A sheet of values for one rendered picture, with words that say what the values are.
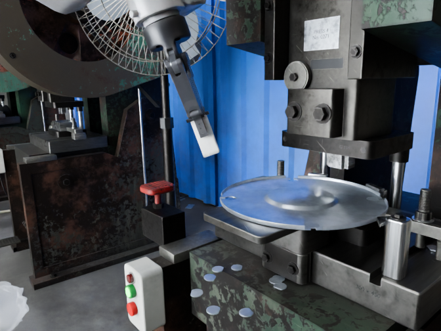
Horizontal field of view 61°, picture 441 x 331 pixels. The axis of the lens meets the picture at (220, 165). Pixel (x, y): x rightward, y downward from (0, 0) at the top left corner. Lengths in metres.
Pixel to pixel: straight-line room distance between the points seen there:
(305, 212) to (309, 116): 0.17
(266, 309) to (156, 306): 0.25
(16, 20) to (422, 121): 1.76
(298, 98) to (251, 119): 1.86
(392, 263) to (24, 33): 1.57
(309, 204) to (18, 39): 1.42
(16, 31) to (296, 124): 1.34
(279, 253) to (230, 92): 2.08
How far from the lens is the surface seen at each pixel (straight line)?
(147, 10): 0.64
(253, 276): 0.71
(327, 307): 0.65
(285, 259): 0.69
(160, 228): 0.85
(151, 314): 0.83
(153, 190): 0.84
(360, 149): 0.67
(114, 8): 1.44
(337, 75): 0.68
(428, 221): 0.72
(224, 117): 2.73
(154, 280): 0.79
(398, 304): 0.63
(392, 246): 0.61
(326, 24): 0.69
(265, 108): 2.42
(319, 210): 0.64
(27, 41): 1.79
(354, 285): 0.65
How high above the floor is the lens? 0.99
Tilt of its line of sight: 13 degrees down
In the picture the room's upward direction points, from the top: 1 degrees counter-clockwise
